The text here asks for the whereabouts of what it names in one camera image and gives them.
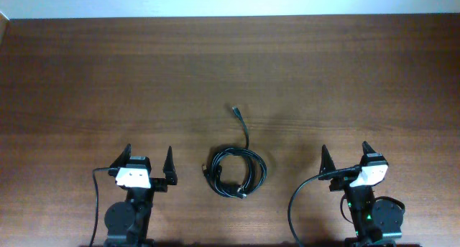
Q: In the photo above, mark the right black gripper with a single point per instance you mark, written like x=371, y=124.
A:
x=340, y=182

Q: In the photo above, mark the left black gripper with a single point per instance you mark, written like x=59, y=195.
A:
x=157, y=182

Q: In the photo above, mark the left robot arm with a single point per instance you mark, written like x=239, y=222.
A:
x=128, y=221

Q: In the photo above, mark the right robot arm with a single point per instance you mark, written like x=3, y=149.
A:
x=377, y=221

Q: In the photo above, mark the wooden side panel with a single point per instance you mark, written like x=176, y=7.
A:
x=4, y=23

